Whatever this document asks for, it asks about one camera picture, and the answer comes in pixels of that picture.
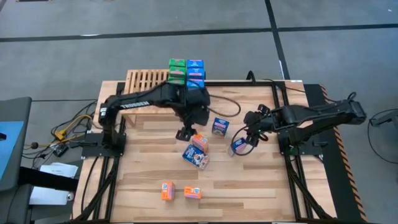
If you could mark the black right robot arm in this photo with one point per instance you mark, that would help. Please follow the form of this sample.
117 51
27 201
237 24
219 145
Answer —
311 113

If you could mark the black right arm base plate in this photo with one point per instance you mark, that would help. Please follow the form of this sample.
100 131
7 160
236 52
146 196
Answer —
314 151

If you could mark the orange Mini-Wheats cereal box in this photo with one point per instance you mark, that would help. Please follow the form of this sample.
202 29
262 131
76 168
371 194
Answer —
200 143
168 190
192 192

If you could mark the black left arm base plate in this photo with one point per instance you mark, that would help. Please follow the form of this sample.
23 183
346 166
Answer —
93 153

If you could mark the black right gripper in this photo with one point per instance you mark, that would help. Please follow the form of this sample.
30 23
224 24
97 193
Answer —
255 121

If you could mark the blue panel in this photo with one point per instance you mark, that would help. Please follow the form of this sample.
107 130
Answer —
9 146

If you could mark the white paper sheet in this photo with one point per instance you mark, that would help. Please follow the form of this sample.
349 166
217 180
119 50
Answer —
49 196
59 170

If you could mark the grey metal stand leg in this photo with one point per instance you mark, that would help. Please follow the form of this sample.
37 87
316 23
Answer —
387 117

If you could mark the small white round knob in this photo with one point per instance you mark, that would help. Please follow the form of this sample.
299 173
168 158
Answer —
70 196

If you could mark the black power adapter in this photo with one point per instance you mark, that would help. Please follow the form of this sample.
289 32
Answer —
60 150

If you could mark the blue Frosted Flakes cereal box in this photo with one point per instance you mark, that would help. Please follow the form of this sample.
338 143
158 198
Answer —
239 146
195 156
220 126

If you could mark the wooden slatted shelf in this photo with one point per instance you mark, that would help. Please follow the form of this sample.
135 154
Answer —
143 81

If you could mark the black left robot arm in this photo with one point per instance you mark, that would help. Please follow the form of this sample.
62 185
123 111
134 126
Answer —
133 102

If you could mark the dark grey side table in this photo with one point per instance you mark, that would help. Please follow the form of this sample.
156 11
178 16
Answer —
18 107

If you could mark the black flat bar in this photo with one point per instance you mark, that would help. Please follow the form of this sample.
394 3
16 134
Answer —
43 181

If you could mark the black aluminium table frame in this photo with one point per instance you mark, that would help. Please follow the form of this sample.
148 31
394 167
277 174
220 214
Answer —
230 83

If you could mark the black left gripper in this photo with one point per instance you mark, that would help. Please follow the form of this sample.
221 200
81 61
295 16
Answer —
196 116

